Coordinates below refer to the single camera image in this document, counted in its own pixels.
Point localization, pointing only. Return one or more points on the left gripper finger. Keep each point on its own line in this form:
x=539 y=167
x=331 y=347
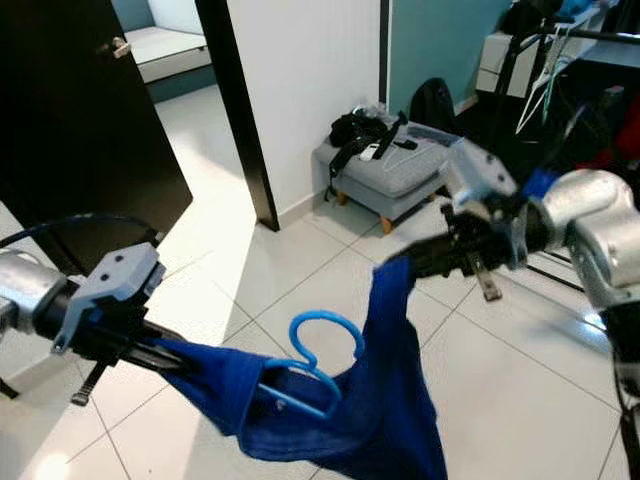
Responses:
x=165 y=344
x=163 y=361

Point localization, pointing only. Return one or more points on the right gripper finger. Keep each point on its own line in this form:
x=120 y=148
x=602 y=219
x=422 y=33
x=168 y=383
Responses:
x=430 y=265
x=438 y=244

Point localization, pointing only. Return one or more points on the blue garment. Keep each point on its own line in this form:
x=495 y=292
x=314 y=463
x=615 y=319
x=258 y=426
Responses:
x=380 y=420

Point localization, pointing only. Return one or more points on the grey ottoman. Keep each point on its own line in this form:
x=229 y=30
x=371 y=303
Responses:
x=400 y=180

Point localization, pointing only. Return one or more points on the white remote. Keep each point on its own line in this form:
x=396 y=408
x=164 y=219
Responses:
x=372 y=151

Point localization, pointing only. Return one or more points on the black backpack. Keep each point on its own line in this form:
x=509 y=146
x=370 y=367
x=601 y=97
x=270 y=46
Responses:
x=432 y=108

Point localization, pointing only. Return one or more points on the white drawer cabinet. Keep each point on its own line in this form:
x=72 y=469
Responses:
x=500 y=65

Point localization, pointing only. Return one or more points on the black door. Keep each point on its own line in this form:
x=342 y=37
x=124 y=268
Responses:
x=80 y=120

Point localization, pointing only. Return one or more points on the black clothes rack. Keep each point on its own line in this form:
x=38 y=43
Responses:
x=610 y=37

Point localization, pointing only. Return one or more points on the white mattress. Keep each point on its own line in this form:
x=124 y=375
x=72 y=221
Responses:
x=170 y=45

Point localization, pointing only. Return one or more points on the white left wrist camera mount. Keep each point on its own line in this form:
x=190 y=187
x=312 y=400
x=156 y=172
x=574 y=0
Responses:
x=125 y=272

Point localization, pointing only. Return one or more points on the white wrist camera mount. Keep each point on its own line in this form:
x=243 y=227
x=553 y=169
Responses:
x=475 y=170
x=125 y=272

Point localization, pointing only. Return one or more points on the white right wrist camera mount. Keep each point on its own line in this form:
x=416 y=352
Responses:
x=475 y=170

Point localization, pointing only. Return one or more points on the black door frame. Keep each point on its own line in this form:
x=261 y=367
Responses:
x=235 y=110

